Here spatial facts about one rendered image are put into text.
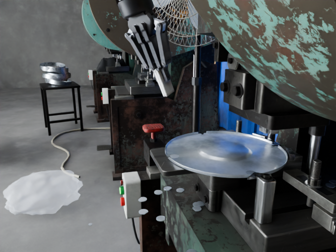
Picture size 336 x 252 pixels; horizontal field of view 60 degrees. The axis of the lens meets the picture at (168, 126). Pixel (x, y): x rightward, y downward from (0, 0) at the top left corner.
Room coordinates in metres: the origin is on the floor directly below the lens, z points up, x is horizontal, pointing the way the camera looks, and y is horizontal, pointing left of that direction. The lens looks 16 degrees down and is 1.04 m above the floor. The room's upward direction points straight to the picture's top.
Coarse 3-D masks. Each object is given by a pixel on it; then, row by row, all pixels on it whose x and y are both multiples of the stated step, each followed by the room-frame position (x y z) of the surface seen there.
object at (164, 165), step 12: (156, 156) 0.63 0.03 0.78; (168, 168) 0.57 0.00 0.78; (180, 168) 0.57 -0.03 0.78; (204, 180) 0.64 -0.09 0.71; (216, 180) 0.61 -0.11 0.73; (228, 180) 0.61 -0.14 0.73; (204, 192) 0.64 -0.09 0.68; (216, 192) 0.61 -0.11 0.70; (204, 204) 0.64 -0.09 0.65; (216, 204) 0.61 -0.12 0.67
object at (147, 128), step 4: (144, 124) 0.97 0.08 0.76; (148, 124) 0.97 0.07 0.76; (152, 124) 0.97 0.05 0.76; (156, 124) 0.97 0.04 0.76; (160, 124) 0.97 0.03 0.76; (144, 128) 0.93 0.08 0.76; (148, 128) 0.92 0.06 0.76; (152, 128) 0.93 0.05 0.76; (156, 128) 0.93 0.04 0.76; (160, 128) 0.93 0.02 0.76; (148, 132) 0.92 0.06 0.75; (152, 132) 0.95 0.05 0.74; (152, 136) 0.95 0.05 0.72
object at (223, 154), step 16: (176, 144) 0.71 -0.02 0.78; (192, 144) 0.71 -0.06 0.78; (208, 144) 0.69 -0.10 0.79; (224, 144) 0.69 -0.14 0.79; (240, 144) 0.69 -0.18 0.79; (256, 144) 0.71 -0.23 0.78; (272, 144) 0.71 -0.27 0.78; (176, 160) 0.61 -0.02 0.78; (192, 160) 0.61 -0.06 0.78; (208, 160) 0.61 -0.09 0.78; (224, 160) 0.60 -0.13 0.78; (240, 160) 0.61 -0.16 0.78; (256, 160) 0.61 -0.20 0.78; (272, 160) 0.61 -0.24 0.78; (224, 176) 0.52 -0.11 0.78; (240, 176) 0.52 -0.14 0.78
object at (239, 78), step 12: (228, 60) 0.72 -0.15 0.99; (228, 72) 0.69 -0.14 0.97; (240, 72) 0.64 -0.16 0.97; (228, 84) 0.68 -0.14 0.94; (240, 84) 0.63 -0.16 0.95; (252, 84) 0.63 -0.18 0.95; (228, 96) 0.68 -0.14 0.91; (240, 96) 0.63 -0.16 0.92; (252, 96) 0.63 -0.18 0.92; (264, 96) 0.61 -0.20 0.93; (276, 96) 0.61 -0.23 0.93; (240, 108) 0.63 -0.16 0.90; (252, 108) 0.63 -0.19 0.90; (264, 108) 0.61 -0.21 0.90; (276, 108) 0.62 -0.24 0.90; (288, 108) 0.62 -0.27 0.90; (300, 108) 0.63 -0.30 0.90
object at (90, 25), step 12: (84, 0) 3.51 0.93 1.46; (84, 12) 3.51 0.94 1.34; (84, 24) 3.57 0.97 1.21; (96, 24) 3.55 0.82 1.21; (96, 36) 3.55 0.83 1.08; (108, 48) 4.01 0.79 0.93; (132, 60) 3.96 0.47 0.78; (96, 72) 4.21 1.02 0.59; (108, 72) 3.78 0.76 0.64; (120, 72) 3.91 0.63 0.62; (132, 72) 3.96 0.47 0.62; (96, 84) 3.74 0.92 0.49; (108, 84) 3.79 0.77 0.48; (120, 84) 3.84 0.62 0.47; (96, 96) 3.76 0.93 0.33; (96, 108) 4.20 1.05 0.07; (108, 108) 3.78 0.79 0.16; (108, 120) 3.72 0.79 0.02
